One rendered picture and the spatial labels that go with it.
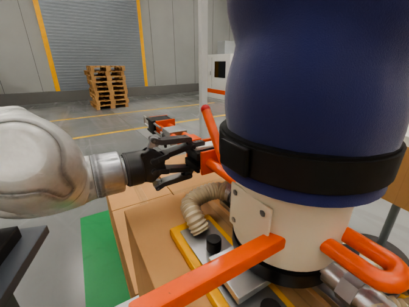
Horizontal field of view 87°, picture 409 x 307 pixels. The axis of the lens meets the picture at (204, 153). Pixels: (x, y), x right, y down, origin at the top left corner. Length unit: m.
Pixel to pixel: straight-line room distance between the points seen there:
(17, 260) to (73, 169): 0.79
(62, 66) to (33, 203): 9.84
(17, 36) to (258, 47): 10.13
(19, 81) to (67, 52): 1.95
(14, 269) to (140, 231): 0.58
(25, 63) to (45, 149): 10.00
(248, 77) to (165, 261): 0.36
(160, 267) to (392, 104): 0.41
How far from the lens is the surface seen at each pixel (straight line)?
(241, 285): 0.37
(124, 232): 1.30
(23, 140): 0.27
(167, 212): 0.57
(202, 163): 0.50
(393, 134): 0.27
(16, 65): 10.27
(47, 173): 0.27
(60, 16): 10.22
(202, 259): 0.43
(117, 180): 0.46
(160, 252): 0.48
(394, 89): 0.26
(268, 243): 0.30
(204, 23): 4.21
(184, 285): 0.25
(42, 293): 1.98
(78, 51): 10.14
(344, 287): 0.37
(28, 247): 1.09
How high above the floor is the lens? 1.38
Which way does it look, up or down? 23 degrees down
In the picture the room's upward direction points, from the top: straight up
